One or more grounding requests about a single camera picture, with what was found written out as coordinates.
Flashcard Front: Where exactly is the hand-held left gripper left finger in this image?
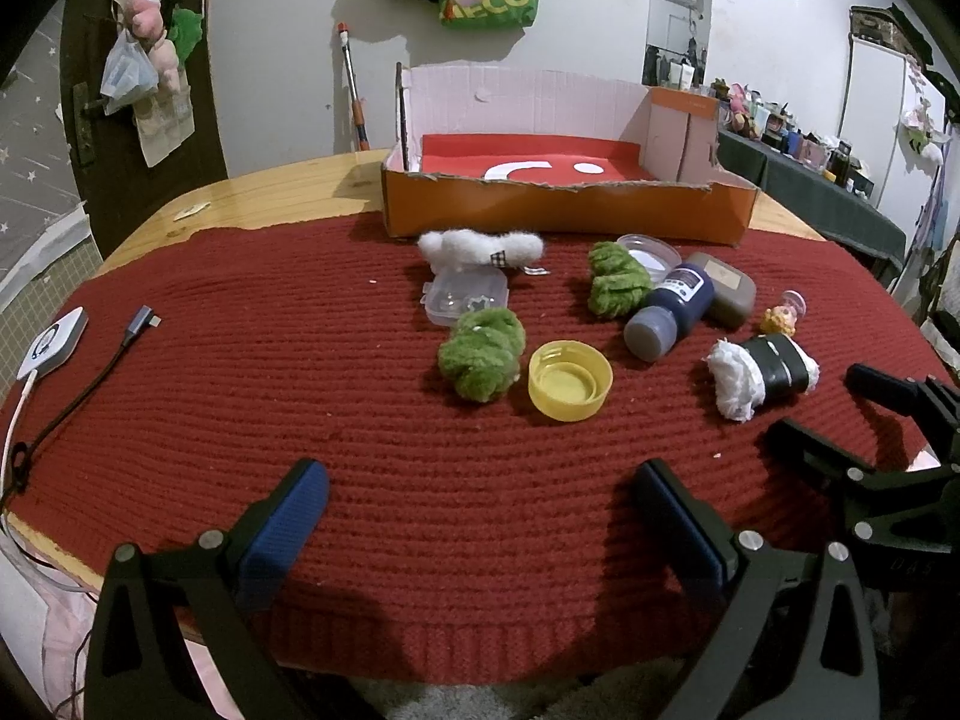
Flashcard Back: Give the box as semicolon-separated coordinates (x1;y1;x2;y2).
81;457;332;720

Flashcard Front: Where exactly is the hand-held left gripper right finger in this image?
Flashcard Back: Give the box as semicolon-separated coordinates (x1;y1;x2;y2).
632;457;884;720

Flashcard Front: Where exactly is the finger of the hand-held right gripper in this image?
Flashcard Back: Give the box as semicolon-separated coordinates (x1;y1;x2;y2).
765;418;960;542
844;362;960;464

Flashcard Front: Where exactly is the black white sushi plush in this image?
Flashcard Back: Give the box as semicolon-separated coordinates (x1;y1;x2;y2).
705;334;823;422

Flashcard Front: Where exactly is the small toy figurine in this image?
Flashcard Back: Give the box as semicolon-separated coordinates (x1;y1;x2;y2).
759;289;809;337

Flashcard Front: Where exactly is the grey case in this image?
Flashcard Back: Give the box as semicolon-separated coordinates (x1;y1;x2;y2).
686;251;757;329

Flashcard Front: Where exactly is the yellow plastic cap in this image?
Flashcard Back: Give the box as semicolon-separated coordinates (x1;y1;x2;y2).
528;341;613;422

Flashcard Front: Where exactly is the blue bottle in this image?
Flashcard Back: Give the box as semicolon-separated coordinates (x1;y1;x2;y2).
624;261;715;363

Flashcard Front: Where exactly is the green plush scrunchie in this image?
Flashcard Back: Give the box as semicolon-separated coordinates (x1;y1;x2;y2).
586;241;653;320
437;307;526;404

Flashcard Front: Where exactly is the round silver tin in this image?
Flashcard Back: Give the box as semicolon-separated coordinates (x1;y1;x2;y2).
616;234;680;290

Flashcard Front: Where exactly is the clear plastic case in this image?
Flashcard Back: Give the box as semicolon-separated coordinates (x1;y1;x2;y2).
421;270;509;327

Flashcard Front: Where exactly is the white plush scrunchie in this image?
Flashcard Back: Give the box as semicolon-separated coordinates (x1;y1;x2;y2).
417;229;548;276

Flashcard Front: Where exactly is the orange cardboard box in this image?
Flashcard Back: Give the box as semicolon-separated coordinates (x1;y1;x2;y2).
381;64;760;247

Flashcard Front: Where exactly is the red knitted blanket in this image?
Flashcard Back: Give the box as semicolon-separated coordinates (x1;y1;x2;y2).
0;219;960;685

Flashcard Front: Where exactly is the dark green tablecloth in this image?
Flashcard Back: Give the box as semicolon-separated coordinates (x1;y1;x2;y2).
716;127;910;272

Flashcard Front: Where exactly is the white cabinet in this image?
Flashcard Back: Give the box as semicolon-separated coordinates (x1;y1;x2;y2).
846;6;940;227

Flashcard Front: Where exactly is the row of shelf trinkets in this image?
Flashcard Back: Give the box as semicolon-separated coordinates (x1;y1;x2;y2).
709;79;880;200

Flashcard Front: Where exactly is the white charger puck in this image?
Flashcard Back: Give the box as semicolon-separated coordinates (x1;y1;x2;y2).
16;306;89;380

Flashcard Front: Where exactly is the hanging paper bag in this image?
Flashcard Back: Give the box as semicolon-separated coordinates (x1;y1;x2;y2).
133;86;194;168

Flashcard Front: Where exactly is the dark brown door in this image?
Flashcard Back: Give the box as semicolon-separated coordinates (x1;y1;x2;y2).
60;0;230;242

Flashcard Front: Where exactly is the orange white stick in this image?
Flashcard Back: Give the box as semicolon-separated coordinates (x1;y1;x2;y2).
337;21;371;152

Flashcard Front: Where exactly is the hanging clear plastic bag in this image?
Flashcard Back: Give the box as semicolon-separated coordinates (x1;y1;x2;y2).
100;34;160;117

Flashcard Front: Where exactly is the pink plush toy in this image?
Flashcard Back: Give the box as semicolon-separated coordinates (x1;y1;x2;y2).
124;0;170;43
150;37;185;92

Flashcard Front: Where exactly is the green plush toy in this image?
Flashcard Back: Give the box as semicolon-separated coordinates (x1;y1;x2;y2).
166;6;205;61

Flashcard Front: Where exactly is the grey usb cable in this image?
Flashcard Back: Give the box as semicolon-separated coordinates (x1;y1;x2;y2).
0;305;163;497

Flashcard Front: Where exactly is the wall mirror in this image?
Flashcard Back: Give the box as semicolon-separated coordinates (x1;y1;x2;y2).
645;0;713;91

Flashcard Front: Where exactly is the door handle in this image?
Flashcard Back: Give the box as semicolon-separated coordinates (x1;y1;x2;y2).
71;82;115;167

